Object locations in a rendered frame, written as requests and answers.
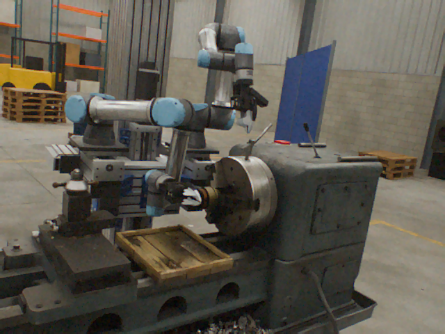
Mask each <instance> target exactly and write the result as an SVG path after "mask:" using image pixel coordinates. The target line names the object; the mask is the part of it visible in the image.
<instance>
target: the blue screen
mask: <svg viewBox="0 0 445 334"><path fill-rule="evenodd" d="M336 43H337V41H336V40H333V41H332V44H331V45H328V46H325V47H321V48H319V49H315V50H313V51H309V52H307V51H306V50H304V53H303V54H301V55H298V56H294V57H292V58H289V57H287V59H286V67H285V72H284V80H283V85H282V94H281V98H280V107H279V111H278V117H277V124H276V130H275V138H274V142H275V140H283V141H288V142H290V143H311V141H310V138H309V135H308V133H307V132H306V130H305V128H304V126H303V123H304V122H307V123H308V125H309V132H310V134H311V137H312V139H313V142H314V143H318V141H319V136H320V132H321V125H322V121H323V114H324V109H325V102H326V98H327V91H328V86H329V82H330V75H331V71H332V64H333V59H334V52H335V48H336Z"/></svg>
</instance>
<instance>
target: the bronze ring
mask: <svg viewBox="0 0 445 334"><path fill-rule="evenodd" d="M197 191H198V193H199V195H200V197H201V199H202V202H201V204H200V205H196V206H195V207H196V208H197V209H215V208H216V206H217V204H218V194H220V192H219V190H217V189H215V188H214V187H213V186H211V185H209V186H206V187H201V188H200V189H197Z"/></svg>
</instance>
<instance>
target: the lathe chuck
mask: <svg viewBox="0 0 445 334"><path fill-rule="evenodd" d="M243 158H245V156H228V157H222V158H221V159H222V164H223V167H224V170H225V175H226V178H227V183H228V185H230V186H232V187H230V188H228V189H223V190H219V192H220V194H224V193H235V194H237V195H240V196H243V197H246V198H249V199H251V200H257V198H258V200H259V206H258V210H257V211H255V210H251V209H244V210H240V209H237V208H235V207H226V208H225V210H224V211H223V213H222V215H221V217H220V219H219V221H218V222H217V224H216V227H217V228H218V229H219V231H221V232H222V233H223V234H225V235H229V236H236V235H240V234H248V233H253V232H256V231H257V230H259V229H260V228H261V227H262V226H263V225H264V223H265V222H266V220H267V218H268V215H269V213H270V207H271V188H270V182H269V180H268V176H267V174H266V172H265V170H264V169H263V167H262V166H261V164H260V163H259V162H258V161H256V160H255V159H253V158H251V157H249V158H248V159H249V160H250V161H245V160H243ZM251 228H255V229H254V230H252V231H249V232H248V230H249V229H251Z"/></svg>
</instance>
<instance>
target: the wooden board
mask: <svg viewBox="0 0 445 334"><path fill-rule="evenodd" d="M174 231H177V232H178V231H181V232H179V234H177V232H175V233H174V236H173V232H174ZM169 232H172V233H171V234H170V233H169ZM182 232H183V233H182ZM152 233H153V234H152ZM154 233H156V234H154ZM163 233H164V234H163ZM181 233H182V234H181ZM186 234H187V235H186ZM147 235H148V236H147ZM183 235H184V237H183ZM115 236H116V238H115V242H116V244H117V245H118V246H120V247H121V248H122V249H123V250H124V251H125V252H126V253H127V254H128V255H129V256H130V257H131V258H132V259H133V260H134V261H135V262H136V263H137V264H138V265H139V266H140V267H141V268H142V269H143V270H144V271H145V272H146V273H147V274H148V275H149V276H151V277H152V278H153V279H154V280H155V281H156V282H157V283H158V284H159V286H160V285H163V284H166V283H172V282H175V281H179V280H185V279H186V278H187V279H189V278H194V277H198V276H203V275H207V274H210V273H215V272H219V271H224V270H228V269H232V268H233V263H234V258H232V257H230V256H229V255H228V254H226V253H225V252H223V251H221V250H220V249H218V248H217V247H216V246H214V245H213V244H211V243H209V242H208V241H207V240H205V239H203V238H202V237H201V236H199V235H198V234H196V233H195V232H193V231H191V230H190V229H189V228H187V227H186V226H185V225H183V224H181V225H176V226H174V225H170V226H169V227H168V226H163V227H157V228H152V229H149V228H145V229H141V230H136V231H135V230H130V231H124V232H116V235H115ZM129 236H130V237H129ZM142 236H145V237H142ZM187 236H190V238H188V237H187ZM170 237H172V238H170ZM176 237H178V238H179V240H178V238H177V239H176ZM180 237H181V240H180ZM128 238H130V239H128ZM173 238H175V239H173ZM125 239H126V240H125ZM132 239H133V240H132ZM193 239H194V240H195V242H196V243H194V240H193ZM138 240H139V241H138ZM175 240H176V242H174V241H175ZM183 240H185V241H184V242H183ZM190 240H191V241H190ZM192 240H193V241H192ZM130 241H132V242H133V243H132V242H130ZM142 242H143V243H142ZM160 242H161V243H160ZM187 242H190V243H187ZM197 242H199V243H197ZM183 243H184V245H182V244H183ZM185 243H186V244H185ZM130 244H131V245H130ZM151 244H153V245H151ZM201 245H202V247H201ZM194 246H196V247H195V248H194ZM190 247H191V248H190ZM197 247H198V248H201V249H200V250H199V249H198V248H197ZM203 247H204V248H203ZM192 248H193V249H194V250H193V249H192ZM202 248H203V249H202ZM208 249H209V250H208ZM195 250H197V251H195ZM207 250H208V251H207ZM209 251H211V252H209ZM194 254H197V255H194ZM205 254H206V257H205ZM199 255H200V256H199ZM214 255H215V256H217V258H216V259H218V257H219V258H220V259H219V260H216V259H215V257H214ZM212 256H213V257H212ZM208 257H209V258H208ZM198 258H200V260H199V259H198ZM147 259H148V260H147ZM213 259H215V260H214V261H213ZM191 260H192V261H191ZM159 261H161V262H159ZM168 261H171V262H170V263H171V264H172V265H169V264H170V263H169V262H168ZM178 261H179V262H178ZM201 261H203V262H204V263H202V262H201ZM175 262H176V266H177V267H175V266H174V265H175ZM180 262H181V263H180ZM155 263H156V264H155ZM195 264H196V265H195ZM178 265H179V266H178ZM157 266H158V267H157ZM160 266H161V267H160ZM173 267H174V268H173ZM178 267H179V268H178ZM181 267H182V268H181ZM165 269H166V271H165ZM176 269H177V270H176ZM160 272H161V273H160Z"/></svg>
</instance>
